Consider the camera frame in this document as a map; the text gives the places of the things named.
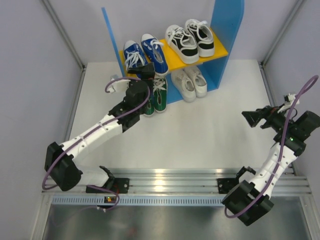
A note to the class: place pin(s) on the blue and yellow shoe shelf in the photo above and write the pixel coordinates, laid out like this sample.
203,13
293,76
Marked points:
130,19

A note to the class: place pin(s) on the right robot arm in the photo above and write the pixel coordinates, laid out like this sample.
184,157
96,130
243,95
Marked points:
249,200

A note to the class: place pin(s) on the blue sneaker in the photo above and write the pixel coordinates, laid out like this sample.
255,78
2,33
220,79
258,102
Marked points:
133,55
152,48

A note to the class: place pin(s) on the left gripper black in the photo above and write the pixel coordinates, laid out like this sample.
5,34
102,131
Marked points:
147,73

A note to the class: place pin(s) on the green sneaker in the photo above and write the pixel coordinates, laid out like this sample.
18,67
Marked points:
160,91
150,105

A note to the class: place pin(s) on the black white sneaker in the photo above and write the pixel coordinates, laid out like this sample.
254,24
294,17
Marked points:
182,43
203,37

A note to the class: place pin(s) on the aluminium mounting rail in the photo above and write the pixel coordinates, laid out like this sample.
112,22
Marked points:
170,177

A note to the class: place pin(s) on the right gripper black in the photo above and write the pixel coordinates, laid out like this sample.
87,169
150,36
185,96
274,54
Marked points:
269,113

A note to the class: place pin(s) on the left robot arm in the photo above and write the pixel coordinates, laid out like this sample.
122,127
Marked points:
63,162

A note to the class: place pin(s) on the black white sneaker right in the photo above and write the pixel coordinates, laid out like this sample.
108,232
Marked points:
203,37

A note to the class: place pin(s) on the slotted cable duct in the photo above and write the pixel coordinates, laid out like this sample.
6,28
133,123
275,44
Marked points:
127,200

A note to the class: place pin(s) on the black white sneaker left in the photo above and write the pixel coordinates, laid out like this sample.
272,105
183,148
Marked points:
182,43

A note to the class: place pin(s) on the left aluminium frame post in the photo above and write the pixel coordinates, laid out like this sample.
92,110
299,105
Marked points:
63,33

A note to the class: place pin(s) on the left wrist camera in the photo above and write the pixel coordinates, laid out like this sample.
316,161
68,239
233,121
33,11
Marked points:
118,86

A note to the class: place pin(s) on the aluminium frame post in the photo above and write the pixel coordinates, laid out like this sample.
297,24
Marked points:
63,33
282,31

